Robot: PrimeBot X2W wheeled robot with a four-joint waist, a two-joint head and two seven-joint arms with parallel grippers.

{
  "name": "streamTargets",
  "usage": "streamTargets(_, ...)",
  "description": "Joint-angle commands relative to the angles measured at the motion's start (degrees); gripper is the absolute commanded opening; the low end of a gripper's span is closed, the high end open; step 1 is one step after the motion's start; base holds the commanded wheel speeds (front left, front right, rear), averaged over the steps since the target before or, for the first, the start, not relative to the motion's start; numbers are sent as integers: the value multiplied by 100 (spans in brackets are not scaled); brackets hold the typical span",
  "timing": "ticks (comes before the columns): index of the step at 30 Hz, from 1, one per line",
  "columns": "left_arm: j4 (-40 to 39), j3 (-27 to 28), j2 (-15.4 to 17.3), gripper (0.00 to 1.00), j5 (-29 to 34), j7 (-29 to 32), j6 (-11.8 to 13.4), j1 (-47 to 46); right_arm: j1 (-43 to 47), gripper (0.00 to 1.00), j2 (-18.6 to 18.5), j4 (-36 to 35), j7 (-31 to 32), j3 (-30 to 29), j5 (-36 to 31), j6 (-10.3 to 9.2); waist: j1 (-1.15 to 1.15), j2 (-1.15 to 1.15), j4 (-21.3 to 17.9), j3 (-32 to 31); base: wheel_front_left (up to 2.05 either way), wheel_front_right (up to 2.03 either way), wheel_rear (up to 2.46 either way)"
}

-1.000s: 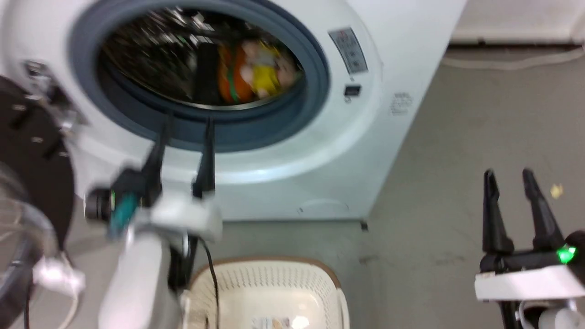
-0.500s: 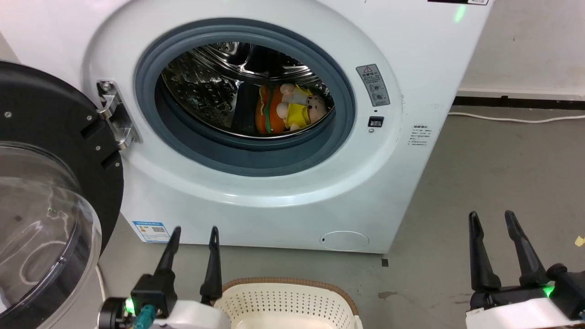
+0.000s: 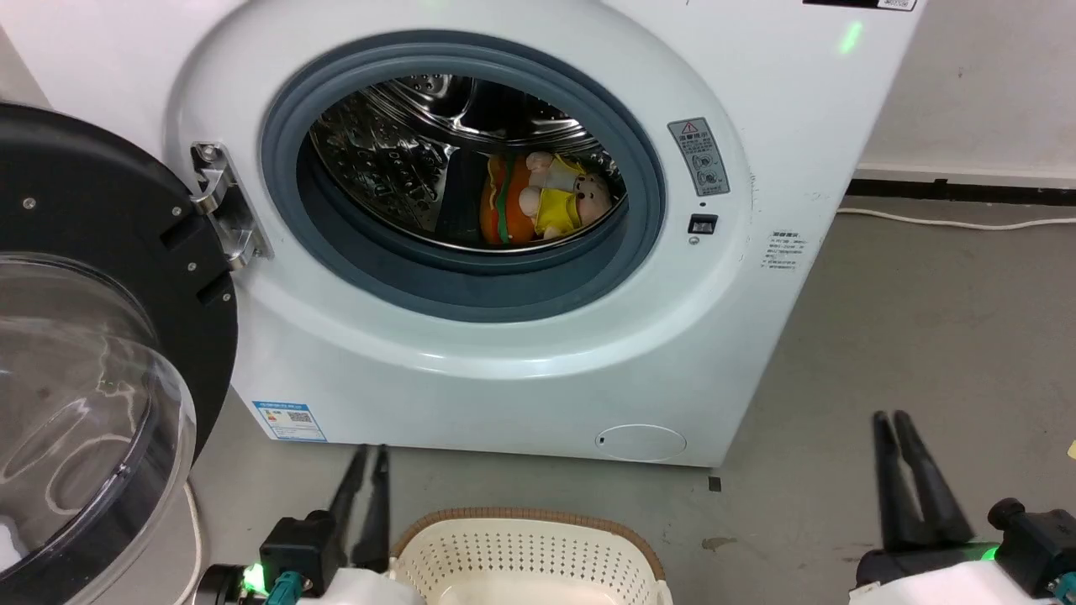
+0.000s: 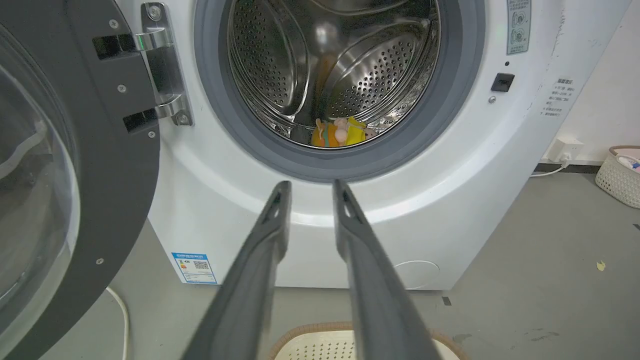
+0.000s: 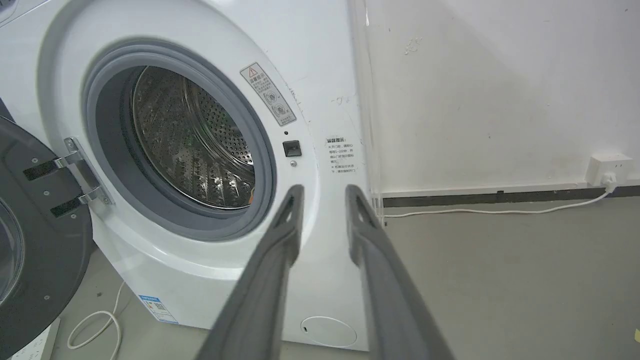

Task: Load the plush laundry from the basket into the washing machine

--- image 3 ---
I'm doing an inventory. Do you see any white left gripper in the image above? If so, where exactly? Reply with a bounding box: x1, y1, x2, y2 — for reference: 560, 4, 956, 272
319, 444, 426, 605

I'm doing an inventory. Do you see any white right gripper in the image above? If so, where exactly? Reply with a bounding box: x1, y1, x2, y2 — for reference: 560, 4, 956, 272
848, 409, 1053, 605

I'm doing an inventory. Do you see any white perforated laundry basket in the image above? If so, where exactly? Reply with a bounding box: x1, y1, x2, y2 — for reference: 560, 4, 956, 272
388, 506, 674, 605

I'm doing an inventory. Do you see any white front-load washing machine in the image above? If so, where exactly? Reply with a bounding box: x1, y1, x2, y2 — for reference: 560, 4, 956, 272
0, 0, 926, 468

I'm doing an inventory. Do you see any orange burger plush toy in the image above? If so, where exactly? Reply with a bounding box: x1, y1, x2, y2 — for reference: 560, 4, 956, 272
478, 154, 557, 246

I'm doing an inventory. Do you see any bear plush in yellow shirt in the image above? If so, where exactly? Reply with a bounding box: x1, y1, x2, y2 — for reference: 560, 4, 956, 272
518, 150, 614, 241

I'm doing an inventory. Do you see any blue energy label sticker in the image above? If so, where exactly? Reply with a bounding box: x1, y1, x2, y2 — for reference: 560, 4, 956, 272
251, 399, 329, 444

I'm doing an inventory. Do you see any grey rubber door gasket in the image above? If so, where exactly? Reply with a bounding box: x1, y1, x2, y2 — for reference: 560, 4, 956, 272
259, 31, 667, 324

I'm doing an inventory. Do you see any small printed text sticker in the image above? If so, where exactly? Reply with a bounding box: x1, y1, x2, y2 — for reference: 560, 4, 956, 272
760, 230, 810, 272

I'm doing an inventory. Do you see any round white filter cover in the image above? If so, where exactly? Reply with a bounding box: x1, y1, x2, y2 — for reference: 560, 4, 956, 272
594, 423, 688, 462

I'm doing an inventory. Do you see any black baseboard strip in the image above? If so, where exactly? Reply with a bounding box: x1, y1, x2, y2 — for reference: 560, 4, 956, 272
844, 177, 1076, 208

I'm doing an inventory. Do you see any chrome door hinge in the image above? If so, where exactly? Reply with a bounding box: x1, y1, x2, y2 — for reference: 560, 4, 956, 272
190, 141, 275, 271

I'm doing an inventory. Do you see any stainless steel washer drum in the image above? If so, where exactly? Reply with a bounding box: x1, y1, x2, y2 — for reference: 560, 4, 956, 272
309, 74, 630, 253

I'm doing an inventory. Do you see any grey warning sticker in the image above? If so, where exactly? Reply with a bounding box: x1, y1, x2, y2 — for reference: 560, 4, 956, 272
667, 117, 731, 198

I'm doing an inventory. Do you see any black washer door glass dome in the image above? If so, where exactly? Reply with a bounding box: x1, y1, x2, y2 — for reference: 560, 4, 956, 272
0, 103, 240, 605

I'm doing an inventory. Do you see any white floor cable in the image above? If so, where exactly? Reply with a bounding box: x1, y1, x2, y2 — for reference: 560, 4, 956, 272
180, 477, 208, 605
836, 205, 1076, 232

